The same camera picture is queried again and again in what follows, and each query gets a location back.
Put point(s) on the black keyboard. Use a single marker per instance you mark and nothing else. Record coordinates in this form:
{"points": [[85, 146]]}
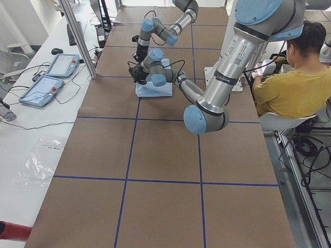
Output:
{"points": [[71, 38]]}

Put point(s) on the upper blue teach pendant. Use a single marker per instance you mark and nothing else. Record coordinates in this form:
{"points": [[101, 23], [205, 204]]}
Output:
{"points": [[63, 65]]}

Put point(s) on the person in yellow shirt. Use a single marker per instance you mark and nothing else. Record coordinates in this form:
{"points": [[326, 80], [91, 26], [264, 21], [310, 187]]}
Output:
{"points": [[303, 91]]}

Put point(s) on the brown paper table cover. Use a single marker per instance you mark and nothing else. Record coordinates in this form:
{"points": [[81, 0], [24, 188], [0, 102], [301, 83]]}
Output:
{"points": [[132, 175]]}

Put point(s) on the aluminium frame post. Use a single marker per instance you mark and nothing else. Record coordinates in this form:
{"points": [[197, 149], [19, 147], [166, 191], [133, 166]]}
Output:
{"points": [[73, 24]]}

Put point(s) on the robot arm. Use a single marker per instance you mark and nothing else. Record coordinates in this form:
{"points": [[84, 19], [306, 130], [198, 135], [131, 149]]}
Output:
{"points": [[256, 22], [190, 8]]}

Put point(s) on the white camera stand base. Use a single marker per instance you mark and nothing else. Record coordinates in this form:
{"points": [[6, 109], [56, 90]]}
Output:
{"points": [[232, 60]]}

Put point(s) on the blue teach pendant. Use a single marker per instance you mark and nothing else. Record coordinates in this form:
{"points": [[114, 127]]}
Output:
{"points": [[63, 65], [42, 91]]}

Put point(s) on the red cylinder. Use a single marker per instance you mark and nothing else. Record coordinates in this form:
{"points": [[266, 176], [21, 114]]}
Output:
{"points": [[15, 232]]}

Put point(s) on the clear plastic bag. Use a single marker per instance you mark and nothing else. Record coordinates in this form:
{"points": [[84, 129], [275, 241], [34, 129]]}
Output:
{"points": [[41, 163]]}

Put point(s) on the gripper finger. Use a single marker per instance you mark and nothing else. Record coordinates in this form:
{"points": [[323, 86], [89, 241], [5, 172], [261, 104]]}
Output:
{"points": [[142, 82]]}

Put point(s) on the light blue button-up shirt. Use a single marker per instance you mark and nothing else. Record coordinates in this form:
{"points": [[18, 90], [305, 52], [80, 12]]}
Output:
{"points": [[155, 90]]}

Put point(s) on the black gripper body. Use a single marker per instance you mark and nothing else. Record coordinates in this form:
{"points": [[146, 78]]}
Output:
{"points": [[140, 52], [137, 73]]}

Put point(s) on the white office chair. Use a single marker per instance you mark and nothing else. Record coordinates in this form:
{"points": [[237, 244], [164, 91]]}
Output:
{"points": [[272, 123]]}

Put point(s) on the lower blue teach pendant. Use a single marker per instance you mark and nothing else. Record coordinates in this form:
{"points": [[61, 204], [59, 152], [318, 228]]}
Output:
{"points": [[42, 91]]}

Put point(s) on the black computer mouse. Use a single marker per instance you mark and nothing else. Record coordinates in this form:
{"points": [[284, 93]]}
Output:
{"points": [[56, 51]]}

